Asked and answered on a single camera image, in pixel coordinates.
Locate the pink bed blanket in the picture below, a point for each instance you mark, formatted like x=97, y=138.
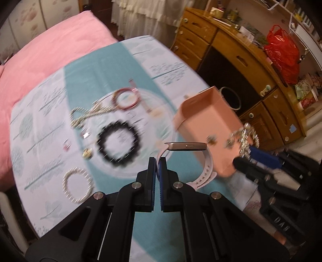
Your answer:
x=50, y=50

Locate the white frilled cloth cover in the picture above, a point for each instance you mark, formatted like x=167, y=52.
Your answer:
x=146, y=17

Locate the red plastic bag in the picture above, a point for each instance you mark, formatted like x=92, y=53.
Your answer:
x=281, y=50

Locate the dark round trash bin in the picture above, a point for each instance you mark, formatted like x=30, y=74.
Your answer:
x=230, y=98

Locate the cream mug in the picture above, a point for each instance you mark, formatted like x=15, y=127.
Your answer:
x=216, y=12

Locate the small silver earring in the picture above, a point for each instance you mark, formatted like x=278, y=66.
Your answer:
x=85, y=134

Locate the wooden desk with drawers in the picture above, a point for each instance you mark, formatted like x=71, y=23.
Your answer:
x=251, y=68

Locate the light grey chair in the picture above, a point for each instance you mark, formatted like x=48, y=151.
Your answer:
x=8, y=219

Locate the red bangle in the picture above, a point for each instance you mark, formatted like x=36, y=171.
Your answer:
x=115, y=104

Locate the pink jewelry tray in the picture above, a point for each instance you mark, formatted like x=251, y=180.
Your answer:
x=208, y=118

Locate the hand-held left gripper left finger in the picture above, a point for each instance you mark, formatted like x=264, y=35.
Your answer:
x=151, y=186

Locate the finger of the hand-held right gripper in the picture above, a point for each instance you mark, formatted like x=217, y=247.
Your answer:
x=245, y=166
x=264, y=157

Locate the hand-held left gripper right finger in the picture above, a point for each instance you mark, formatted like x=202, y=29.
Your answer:
x=163, y=187

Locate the small pink earring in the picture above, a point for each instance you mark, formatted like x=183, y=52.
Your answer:
x=67, y=146

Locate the rose gold wristwatch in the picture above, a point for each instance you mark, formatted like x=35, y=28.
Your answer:
x=148, y=107

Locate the floral wardrobe doors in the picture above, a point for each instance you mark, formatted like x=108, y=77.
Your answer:
x=37, y=15

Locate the printed teal tablecloth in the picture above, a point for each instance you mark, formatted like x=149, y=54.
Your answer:
x=100, y=70

